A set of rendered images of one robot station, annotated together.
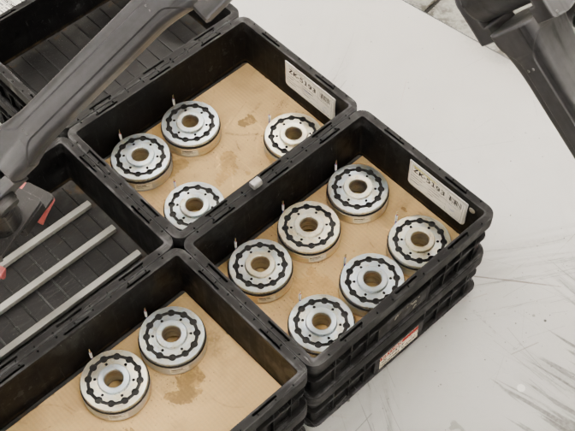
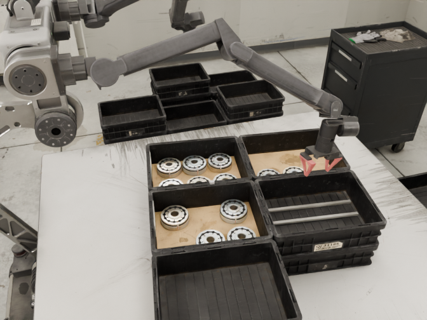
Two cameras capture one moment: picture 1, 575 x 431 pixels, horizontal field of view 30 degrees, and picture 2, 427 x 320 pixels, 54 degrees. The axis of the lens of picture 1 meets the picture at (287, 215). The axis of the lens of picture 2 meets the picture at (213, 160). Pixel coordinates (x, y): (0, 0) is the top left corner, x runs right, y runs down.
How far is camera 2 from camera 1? 2.15 m
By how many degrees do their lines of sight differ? 83
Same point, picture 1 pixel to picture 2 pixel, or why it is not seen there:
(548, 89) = not seen: outside the picture
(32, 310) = (313, 213)
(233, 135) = (194, 237)
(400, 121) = (108, 247)
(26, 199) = (311, 148)
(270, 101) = (166, 242)
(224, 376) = (258, 168)
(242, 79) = not seen: hidden behind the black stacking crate
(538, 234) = (114, 188)
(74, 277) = (292, 216)
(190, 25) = (166, 305)
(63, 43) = not seen: outside the picture
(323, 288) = (208, 174)
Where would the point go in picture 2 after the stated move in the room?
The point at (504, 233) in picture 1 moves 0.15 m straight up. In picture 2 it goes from (124, 193) to (119, 167)
